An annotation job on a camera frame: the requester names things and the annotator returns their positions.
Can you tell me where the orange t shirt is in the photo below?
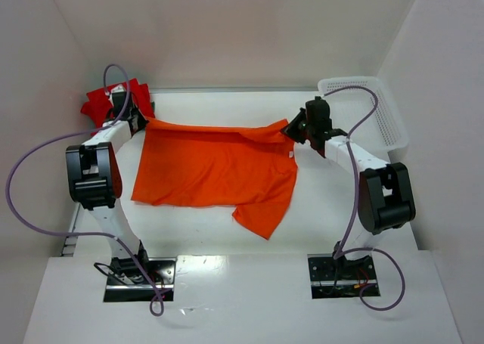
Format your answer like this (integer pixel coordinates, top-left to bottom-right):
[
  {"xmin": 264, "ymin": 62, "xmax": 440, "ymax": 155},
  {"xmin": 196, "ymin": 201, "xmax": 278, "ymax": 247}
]
[{"xmin": 132, "ymin": 119, "xmax": 298, "ymax": 240}]

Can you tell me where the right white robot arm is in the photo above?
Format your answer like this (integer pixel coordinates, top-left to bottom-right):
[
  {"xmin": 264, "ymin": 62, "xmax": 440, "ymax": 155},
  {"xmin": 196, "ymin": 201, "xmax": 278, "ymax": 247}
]
[{"xmin": 281, "ymin": 97, "xmax": 416, "ymax": 263}]

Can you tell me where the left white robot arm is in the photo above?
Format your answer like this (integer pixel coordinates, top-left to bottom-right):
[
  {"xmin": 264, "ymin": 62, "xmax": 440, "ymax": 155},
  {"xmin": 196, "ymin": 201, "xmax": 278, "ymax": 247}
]
[{"xmin": 66, "ymin": 90, "xmax": 148, "ymax": 285}]

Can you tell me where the folded red t shirt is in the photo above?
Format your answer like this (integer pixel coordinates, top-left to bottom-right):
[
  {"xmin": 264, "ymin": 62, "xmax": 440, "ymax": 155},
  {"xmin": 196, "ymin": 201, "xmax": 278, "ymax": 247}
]
[{"xmin": 80, "ymin": 79, "xmax": 155, "ymax": 128}]

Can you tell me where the white plastic basket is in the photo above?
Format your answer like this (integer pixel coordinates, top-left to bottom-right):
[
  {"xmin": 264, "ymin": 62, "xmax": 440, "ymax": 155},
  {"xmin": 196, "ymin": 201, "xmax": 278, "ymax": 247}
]
[{"xmin": 318, "ymin": 76, "xmax": 408, "ymax": 154}]

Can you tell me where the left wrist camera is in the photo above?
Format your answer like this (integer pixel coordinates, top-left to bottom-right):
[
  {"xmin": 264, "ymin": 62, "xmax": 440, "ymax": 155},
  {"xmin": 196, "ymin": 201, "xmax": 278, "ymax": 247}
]
[{"xmin": 109, "ymin": 84, "xmax": 126, "ymax": 109}]

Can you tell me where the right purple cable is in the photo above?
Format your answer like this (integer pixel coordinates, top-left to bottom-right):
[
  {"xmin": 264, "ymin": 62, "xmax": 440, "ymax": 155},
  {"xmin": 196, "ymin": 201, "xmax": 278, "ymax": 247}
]
[{"xmin": 321, "ymin": 85, "xmax": 407, "ymax": 311}]

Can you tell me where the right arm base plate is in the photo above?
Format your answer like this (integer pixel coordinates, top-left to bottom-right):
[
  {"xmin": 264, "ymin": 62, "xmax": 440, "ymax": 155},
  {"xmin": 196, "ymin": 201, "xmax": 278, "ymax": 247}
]
[{"xmin": 307, "ymin": 254, "xmax": 380, "ymax": 299}]

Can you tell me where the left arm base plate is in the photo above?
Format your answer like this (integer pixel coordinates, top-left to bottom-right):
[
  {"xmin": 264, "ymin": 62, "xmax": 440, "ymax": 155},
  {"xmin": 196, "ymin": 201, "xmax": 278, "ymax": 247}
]
[{"xmin": 94, "ymin": 258, "xmax": 176, "ymax": 303}]

